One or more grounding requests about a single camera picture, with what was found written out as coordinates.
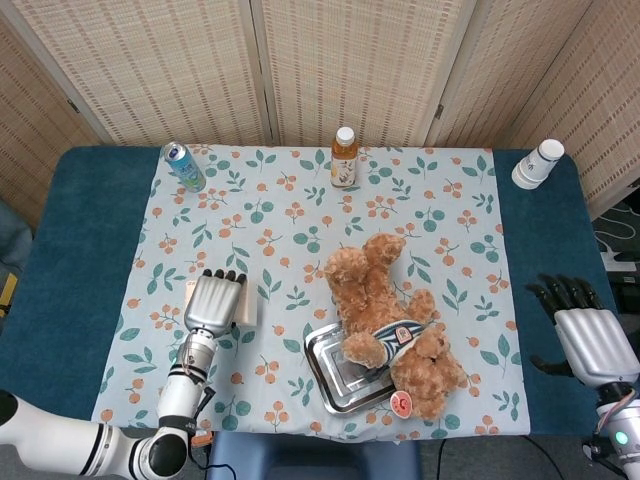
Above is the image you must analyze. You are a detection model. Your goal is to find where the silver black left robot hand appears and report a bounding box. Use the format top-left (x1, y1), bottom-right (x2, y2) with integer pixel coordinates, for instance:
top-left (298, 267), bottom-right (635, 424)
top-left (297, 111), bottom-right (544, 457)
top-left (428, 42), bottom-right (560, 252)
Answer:
top-left (183, 268), bottom-right (249, 335)

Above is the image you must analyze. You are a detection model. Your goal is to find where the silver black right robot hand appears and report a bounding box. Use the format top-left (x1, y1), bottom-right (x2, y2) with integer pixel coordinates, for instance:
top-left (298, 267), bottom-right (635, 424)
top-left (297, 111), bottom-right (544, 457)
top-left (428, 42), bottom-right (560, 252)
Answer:
top-left (524, 272), bottom-right (640, 389)

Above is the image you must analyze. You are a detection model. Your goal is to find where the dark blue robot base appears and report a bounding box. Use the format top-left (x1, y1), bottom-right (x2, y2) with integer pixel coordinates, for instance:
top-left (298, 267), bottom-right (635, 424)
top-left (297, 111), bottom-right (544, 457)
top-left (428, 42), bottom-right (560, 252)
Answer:
top-left (207, 430), bottom-right (424, 480)

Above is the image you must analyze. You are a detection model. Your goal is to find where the white power strip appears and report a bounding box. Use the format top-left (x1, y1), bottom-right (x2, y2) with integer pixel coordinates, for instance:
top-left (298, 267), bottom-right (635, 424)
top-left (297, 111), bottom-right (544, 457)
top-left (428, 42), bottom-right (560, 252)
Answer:
top-left (599, 249), bottom-right (640, 274)

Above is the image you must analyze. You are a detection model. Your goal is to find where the floral print tablecloth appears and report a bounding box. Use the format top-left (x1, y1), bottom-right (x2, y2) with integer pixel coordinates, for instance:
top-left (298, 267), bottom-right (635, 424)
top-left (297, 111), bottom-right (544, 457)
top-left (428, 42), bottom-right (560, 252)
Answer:
top-left (90, 143), bottom-right (531, 441)

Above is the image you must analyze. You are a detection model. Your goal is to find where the rectangular stainless steel tray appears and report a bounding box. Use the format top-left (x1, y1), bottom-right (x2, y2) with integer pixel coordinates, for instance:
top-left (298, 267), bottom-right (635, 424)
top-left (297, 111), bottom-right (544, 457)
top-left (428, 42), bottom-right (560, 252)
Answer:
top-left (303, 322), bottom-right (401, 416)

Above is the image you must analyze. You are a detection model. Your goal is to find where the blue drink can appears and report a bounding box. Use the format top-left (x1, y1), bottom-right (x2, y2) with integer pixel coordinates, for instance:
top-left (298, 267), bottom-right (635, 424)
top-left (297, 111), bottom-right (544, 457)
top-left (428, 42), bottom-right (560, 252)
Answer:
top-left (163, 141), bottom-right (207, 193)

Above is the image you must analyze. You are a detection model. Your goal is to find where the teal table cover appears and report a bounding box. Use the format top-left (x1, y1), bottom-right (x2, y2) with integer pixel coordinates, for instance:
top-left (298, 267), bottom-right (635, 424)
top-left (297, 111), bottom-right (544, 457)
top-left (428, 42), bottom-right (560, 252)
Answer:
top-left (0, 144), bottom-right (634, 436)

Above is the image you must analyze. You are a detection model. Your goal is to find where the brown plush teddy bear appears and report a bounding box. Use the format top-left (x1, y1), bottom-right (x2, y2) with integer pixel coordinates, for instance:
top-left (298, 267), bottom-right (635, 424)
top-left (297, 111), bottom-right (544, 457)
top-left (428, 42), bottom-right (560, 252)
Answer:
top-left (323, 232), bottom-right (470, 421)

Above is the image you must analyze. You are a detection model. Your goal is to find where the stack of white paper cups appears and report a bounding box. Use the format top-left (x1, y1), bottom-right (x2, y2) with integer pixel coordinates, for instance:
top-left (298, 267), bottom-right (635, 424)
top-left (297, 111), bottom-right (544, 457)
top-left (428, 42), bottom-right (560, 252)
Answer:
top-left (510, 138), bottom-right (565, 190)

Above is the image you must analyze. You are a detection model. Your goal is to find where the amber tea bottle white cap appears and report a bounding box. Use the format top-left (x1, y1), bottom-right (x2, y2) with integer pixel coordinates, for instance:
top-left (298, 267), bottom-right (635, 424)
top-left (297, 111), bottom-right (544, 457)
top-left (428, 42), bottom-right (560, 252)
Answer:
top-left (330, 126), bottom-right (360, 190)

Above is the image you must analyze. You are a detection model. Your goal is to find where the round pink hang tag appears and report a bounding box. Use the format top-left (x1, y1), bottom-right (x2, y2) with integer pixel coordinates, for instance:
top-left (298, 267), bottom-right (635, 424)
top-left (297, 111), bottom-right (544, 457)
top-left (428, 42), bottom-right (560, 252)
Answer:
top-left (389, 391), bottom-right (414, 418)

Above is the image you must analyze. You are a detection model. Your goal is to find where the person leg in blue jeans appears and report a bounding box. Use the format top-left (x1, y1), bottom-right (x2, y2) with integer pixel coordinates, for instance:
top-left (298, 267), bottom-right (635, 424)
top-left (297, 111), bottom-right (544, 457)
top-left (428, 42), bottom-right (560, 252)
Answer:
top-left (0, 199), bottom-right (34, 274)

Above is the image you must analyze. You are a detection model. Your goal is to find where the beige woven folding screen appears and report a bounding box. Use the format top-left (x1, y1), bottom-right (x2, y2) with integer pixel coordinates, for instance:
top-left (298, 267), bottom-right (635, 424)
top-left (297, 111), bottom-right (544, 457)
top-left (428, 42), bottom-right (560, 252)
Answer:
top-left (0, 0), bottom-right (640, 231)

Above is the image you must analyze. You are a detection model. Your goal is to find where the black floor cable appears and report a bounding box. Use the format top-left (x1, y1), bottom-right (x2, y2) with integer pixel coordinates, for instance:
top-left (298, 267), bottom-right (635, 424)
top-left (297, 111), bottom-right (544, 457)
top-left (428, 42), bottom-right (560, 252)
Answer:
top-left (192, 443), bottom-right (236, 474)

